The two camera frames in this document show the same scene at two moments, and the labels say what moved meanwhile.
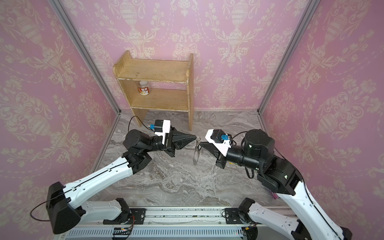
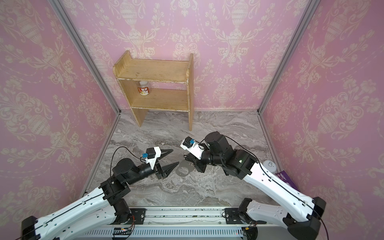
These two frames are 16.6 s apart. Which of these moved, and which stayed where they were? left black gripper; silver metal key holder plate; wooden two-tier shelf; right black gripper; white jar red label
Moved: right black gripper; silver metal key holder plate; left black gripper
Stayed: white jar red label; wooden two-tier shelf
